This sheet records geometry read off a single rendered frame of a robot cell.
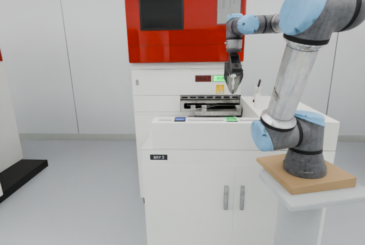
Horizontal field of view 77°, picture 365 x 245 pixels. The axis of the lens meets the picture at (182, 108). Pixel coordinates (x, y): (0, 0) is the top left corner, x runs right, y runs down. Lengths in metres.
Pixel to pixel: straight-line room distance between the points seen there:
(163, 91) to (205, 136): 0.70
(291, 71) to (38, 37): 3.51
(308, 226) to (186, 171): 0.57
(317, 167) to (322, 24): 0.51
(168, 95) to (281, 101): 1.10
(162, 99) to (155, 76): 0.18
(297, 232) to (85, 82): 3.13
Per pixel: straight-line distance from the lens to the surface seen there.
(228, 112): 1.64
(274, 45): 3.34
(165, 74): 1.71
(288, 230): 1.11
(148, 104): 1.78
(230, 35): 1.11
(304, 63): 0.72
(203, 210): 1.36
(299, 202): 0.89
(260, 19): 1.05
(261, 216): 1.42
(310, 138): 0.92
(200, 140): 1.15
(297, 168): 0.96
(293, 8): 0.68
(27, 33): 3.93
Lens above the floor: 1.31
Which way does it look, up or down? 14 degrees down
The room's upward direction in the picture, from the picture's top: 1 degrees counter-clockwise
